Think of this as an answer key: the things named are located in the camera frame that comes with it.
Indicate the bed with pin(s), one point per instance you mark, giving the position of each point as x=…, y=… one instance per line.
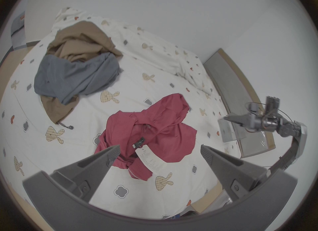
x=149, y=88

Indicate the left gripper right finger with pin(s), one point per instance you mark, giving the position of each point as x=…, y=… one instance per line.
x=236, y=172

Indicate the brown garment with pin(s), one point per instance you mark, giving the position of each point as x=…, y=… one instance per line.
x=82, y=36

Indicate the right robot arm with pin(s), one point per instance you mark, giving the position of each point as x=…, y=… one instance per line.
x=285, y=128

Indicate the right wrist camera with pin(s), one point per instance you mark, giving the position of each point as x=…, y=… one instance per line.
x=252, y=107

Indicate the white printed quilt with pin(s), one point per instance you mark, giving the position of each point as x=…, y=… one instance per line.
x=154, y=46

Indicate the grey garment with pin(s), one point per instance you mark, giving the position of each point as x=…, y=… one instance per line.
x=74, y=76

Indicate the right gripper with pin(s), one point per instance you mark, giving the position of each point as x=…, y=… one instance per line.
x=253, y=123

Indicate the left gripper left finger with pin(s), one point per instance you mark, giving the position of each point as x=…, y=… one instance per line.
x=82, y=175

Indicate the red shirt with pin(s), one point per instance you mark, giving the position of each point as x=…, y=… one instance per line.
x=159, y=130

